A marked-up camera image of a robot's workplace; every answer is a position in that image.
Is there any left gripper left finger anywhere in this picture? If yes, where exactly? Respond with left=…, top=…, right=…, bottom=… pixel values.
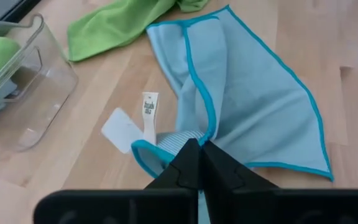
left=32, top=138, right=201, bottom=224

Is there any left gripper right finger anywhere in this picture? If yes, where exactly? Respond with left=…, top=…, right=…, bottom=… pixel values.
left=202, top=140, right=358, bottom=224

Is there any white cloth tag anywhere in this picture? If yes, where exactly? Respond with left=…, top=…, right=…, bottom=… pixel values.
left=100, top=107, right=145, bottom=155

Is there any white printed care label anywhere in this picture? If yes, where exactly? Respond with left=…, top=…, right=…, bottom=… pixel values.
left=141, top=91, right=160, bottom=146

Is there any clear plastic bin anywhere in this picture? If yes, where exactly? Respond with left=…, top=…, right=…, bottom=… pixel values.
left=0, top=14, right=80, bottom=153

